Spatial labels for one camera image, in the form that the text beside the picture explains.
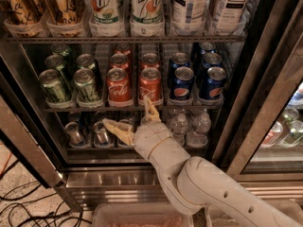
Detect pepsi can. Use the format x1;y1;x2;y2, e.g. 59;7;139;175
198;42;216;55
169;52;189;76
199;66;226;100
202;53;222;70
169;66;194;100

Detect wire shelf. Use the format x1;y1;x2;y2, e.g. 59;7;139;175
5;35;246;44
44;105;221;113

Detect front left green can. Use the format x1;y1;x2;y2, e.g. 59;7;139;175
39;69;71;103

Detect rear green can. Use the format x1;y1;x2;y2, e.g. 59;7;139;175
51;44;74;61

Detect la croix can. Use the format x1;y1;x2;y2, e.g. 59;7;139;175
45;0;85;26
0;0;45;26

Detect left clear plastic bin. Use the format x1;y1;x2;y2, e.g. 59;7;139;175
92;202;194;227

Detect front right green can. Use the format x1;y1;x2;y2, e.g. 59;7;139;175
74;68;101;102

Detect top wire shelf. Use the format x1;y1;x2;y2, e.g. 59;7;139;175
5;35;246;44

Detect middle left pepsi can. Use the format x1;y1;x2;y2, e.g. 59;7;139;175
169;52;189;76

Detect right la croix can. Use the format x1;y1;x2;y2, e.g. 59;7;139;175
45;0;85;26

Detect right water bottle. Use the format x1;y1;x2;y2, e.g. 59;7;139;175
187;113;211;148

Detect rear right pepsi can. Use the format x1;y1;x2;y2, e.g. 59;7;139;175
198;42;216;55

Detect right teas tea bottle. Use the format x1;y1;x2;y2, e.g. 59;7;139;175
209;0;248;29

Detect middle right green can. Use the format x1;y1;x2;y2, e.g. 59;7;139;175
76;53;103;87

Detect open fridge door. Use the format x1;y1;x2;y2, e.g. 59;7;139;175
0;41;64;189

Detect middle silver slim can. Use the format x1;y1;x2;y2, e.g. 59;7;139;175
93;121;113;146

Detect right 7up can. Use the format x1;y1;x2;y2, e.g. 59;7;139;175
131;0;162;25

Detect teas tea bottle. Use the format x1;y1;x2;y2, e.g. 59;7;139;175
209;0;248;29
172;0;206;24

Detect right fridge glass door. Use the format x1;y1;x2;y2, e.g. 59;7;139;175
208;0;303;182

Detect left teas tea bottle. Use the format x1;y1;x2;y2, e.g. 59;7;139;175
172;0;206;24

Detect front right pepsi can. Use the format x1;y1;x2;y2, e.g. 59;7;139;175
199;66;226;100

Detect left 7up can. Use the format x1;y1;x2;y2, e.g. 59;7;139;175
90;0;120;25

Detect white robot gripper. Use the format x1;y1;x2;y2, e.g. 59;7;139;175
102;96;171;160

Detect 7up can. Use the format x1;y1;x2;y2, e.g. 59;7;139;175
131;0;162;25
90;0;120;25

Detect front left pepsi can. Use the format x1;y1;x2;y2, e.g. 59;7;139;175
169;66;194;100

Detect middle wire shelf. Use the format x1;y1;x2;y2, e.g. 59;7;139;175
44;105;221;113

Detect middle left green can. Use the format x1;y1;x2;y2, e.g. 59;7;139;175
45;54;73;91

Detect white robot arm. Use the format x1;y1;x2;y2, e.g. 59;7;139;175
102;97;302;227

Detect left la croix can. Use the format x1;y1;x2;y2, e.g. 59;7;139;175
0;0;45;26

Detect green can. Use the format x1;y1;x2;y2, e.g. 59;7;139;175
39;69;71;103
74;68;101;102
76;53;103;87
51;44;74;61
45;54;73;91

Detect left silver slim can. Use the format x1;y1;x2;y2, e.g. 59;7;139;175
64;122;84;145

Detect coke can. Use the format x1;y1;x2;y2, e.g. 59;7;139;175
114;43;132;59
140;53;161;69
110;54;130;73
106;68;131;104
139;67;161;101

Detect middle right pepsi can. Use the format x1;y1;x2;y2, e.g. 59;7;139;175
202;53;222;70

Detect black floor cables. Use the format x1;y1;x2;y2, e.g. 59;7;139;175
0;159;93;227

